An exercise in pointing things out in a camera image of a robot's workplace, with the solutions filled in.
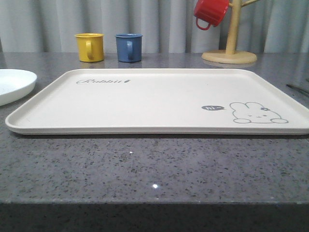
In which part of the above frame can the cream rabbit serving tray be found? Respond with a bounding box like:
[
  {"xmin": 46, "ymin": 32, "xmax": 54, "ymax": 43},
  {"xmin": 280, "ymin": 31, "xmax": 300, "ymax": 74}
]
[{"xmin": 5, "ymin": 69, "xmax": 309, "ymax": 135}]

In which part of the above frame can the red enamel mug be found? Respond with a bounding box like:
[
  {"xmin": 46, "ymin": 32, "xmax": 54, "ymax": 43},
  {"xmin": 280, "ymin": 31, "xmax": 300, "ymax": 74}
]
[{"xmin": 194, "ymin": 0, "xmax": 229, "ymax": 30}]

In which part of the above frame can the yellow enamel mug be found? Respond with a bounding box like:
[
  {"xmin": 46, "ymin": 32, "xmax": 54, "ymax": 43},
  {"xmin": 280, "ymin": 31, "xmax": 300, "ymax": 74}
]
[{"xmin": 75, "ymin": 33, "xmax": 104, "ymax": 62}]

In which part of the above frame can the white round plate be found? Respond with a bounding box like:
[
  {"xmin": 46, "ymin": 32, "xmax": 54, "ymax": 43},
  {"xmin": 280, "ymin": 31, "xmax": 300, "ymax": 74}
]
[{"xmin": 0, "ymin": 69, "xmax": 37, "ymax": 106}]

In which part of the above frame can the blue enamel mug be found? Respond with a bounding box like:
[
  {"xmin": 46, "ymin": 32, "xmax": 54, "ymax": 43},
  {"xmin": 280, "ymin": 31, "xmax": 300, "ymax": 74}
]
[{"xmin": 115, "ymin": 33, "xmax": 142, "ymax": 62}]

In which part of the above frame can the silver metal fork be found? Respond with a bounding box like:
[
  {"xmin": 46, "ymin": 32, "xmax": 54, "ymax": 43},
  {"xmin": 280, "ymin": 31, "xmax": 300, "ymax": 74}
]
[{"xmin": 286, "ymin": 84, "xmax": 309, "ymax": 94}]

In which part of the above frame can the wooden mug tree stand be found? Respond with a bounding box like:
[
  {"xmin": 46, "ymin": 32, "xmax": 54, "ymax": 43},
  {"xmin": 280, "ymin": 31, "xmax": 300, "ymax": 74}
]
[{"xmin": 201, "ymin": 0, "xmax": 257, "ymax": 64}]

